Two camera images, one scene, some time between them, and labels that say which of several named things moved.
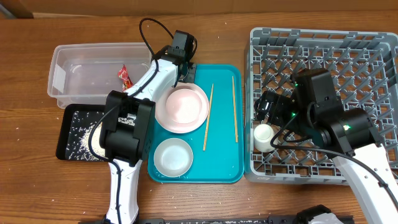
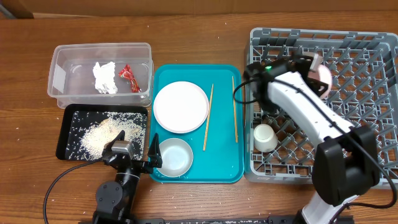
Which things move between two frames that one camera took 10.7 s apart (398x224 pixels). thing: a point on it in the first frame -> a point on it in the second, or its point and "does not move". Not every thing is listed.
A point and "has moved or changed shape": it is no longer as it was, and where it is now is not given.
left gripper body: x=190 y=73 -> x=140 y=167
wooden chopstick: x=208 y=118 does not move
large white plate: x=183 y=109 does not move
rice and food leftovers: x=84 y=143 does not move
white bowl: x=173 y=158 does not move
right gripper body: x=282 y=109 -> x=314 y=83
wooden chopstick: x=234 y=109 does not move
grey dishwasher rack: x=313 y=95 does not move
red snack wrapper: x=123 y=74 has moved or changed shape
